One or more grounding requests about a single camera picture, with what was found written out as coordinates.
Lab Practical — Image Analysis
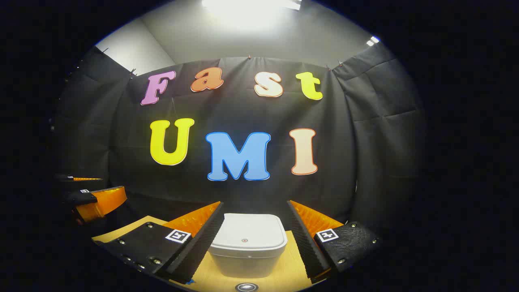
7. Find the white desktop garbage bin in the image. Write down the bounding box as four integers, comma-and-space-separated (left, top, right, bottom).
208, 213, 288, 279

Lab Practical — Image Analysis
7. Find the long ceiling light panel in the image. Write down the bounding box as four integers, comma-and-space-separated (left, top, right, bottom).
202, 0, 302, 12

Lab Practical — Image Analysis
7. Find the wooden desktop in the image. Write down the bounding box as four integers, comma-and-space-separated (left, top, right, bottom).
92, 215, 327, 292

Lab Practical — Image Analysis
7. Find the black backdrop cloth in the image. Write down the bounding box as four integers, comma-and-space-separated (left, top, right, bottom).
51, 41, 426, 236

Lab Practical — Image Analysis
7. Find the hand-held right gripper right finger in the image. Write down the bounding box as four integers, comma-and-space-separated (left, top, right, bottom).
287, 200, 382, 284

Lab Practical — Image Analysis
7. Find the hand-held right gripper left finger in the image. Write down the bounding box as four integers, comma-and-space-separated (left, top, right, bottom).
92, 202, 225, 284

